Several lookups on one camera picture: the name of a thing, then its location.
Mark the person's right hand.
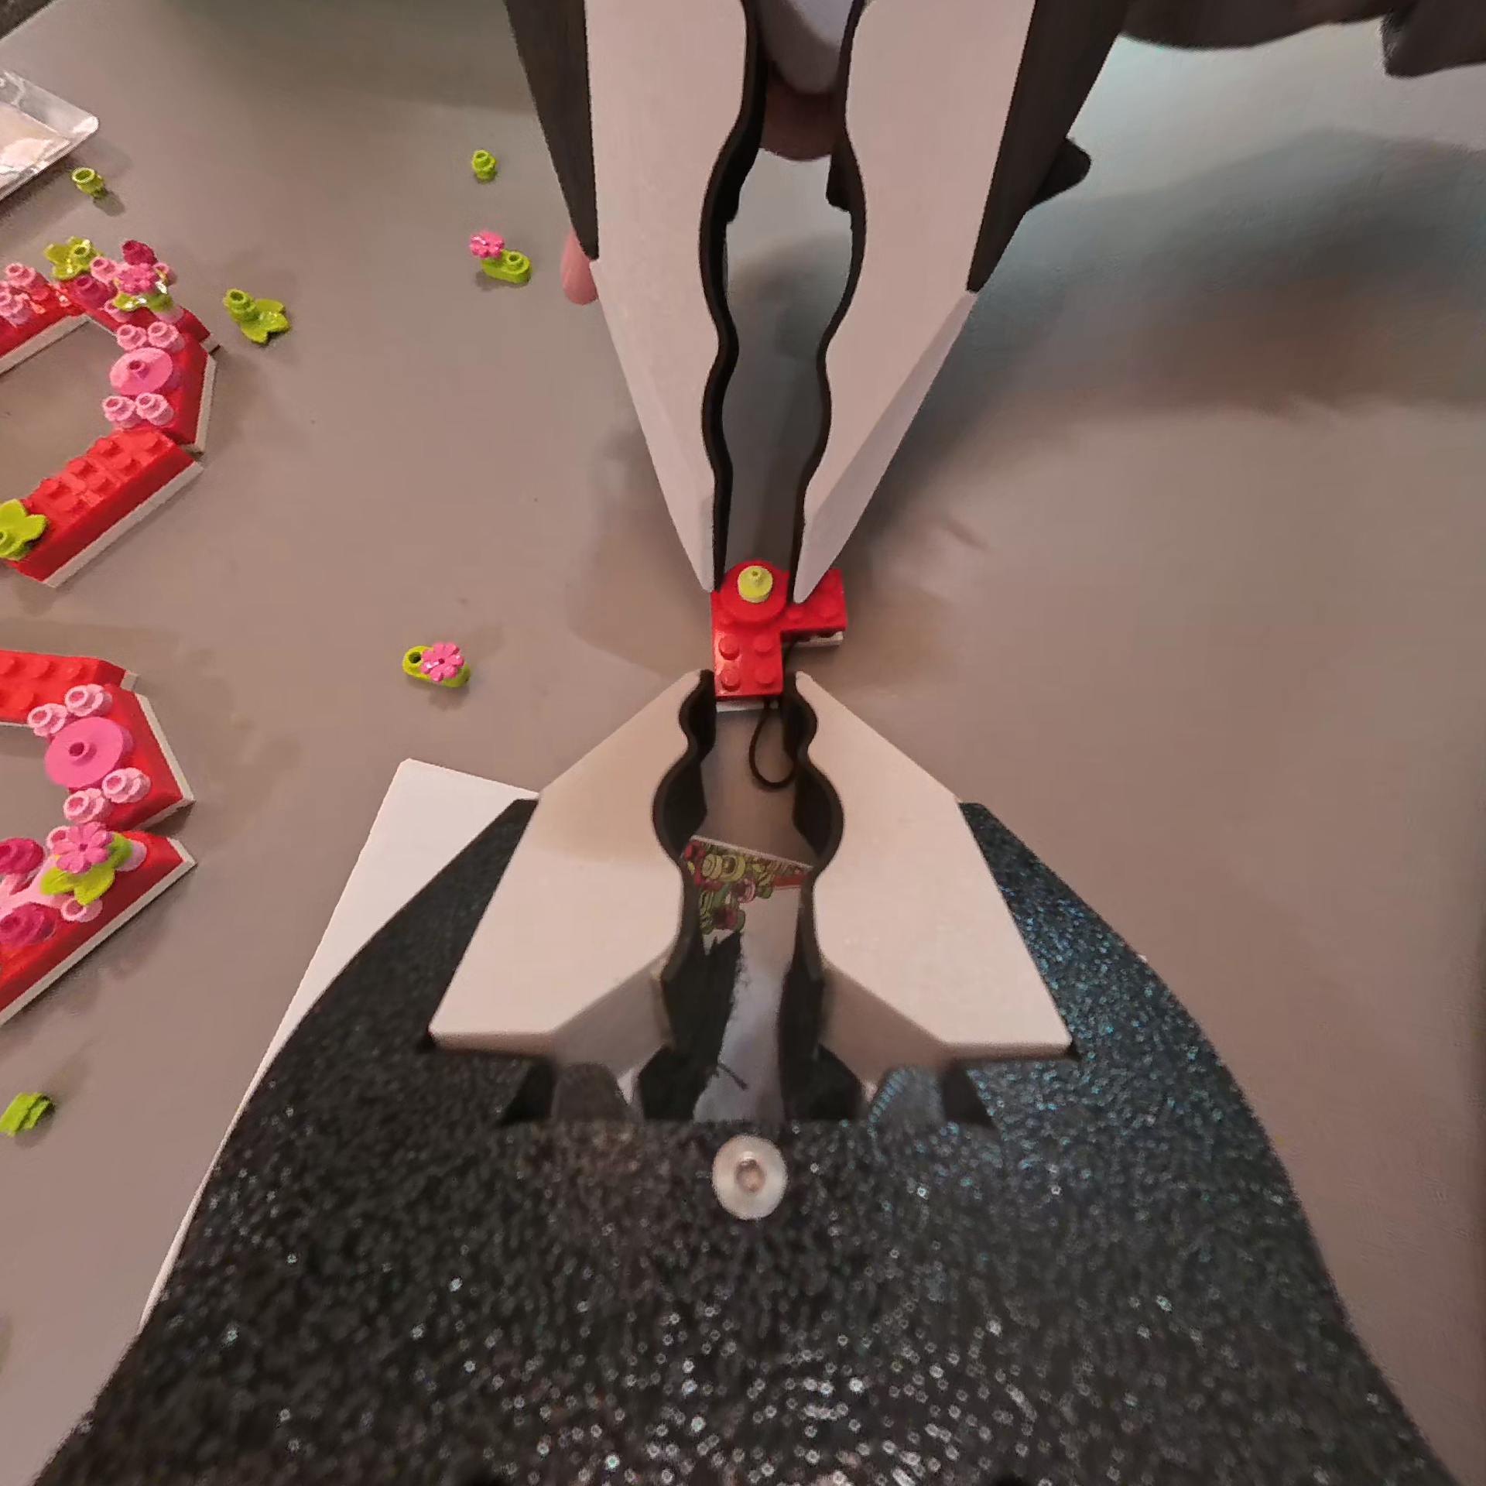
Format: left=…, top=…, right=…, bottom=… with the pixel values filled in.
left=559, top=81, right=839, bottom=306

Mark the lego instruction booklet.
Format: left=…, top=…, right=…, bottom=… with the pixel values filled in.
left=140, top=761, right=819, bottom=1337

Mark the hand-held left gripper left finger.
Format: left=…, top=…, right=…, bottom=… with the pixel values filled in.
left=428, top=667, right=717, bottom=1099

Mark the red lego bracket piece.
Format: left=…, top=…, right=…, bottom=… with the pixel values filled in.
left=710, top=557, right=849, bottom=704

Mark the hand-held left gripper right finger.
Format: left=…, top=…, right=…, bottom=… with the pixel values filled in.
left=793, top=667, right=1074, bottom=1099

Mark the black string loop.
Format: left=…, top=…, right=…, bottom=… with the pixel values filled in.
left=744, top=687, right=816, bottom=796

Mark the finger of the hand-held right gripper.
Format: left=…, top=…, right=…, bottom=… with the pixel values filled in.
left=787, top=0, right=1041, bottom=607
left=584, top=0, right=768, bottom=597

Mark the clear plastic bag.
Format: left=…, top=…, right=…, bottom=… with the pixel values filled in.
left=0, top=70, right=102, bottom=203

